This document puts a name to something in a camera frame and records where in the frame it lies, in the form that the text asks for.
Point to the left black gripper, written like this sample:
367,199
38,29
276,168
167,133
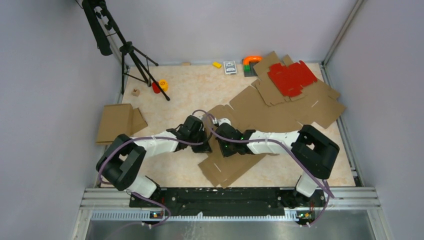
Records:
204,149

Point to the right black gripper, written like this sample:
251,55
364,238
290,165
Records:
224,152

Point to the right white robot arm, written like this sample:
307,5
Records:
313,151

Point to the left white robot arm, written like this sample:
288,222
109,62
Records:
120,164

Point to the folded brown cardboard box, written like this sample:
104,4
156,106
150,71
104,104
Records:
117,119

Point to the playing card deck box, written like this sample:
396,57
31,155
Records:
230,67

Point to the large brown cardboard sheet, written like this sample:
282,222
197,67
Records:
261,106

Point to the yellow round toy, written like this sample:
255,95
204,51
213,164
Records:
164,85

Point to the small wooden cube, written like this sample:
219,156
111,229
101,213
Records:
135,92

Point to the yellow small block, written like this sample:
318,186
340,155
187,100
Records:
217,64

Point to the orange horseshoe toy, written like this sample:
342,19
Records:
252,58

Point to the red flat cardboard blank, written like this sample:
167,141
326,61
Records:
291,80

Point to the grey lego base plate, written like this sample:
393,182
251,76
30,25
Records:
250,73

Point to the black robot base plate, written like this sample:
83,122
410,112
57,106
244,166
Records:
231,202

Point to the black camera tripod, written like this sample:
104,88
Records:
110,40

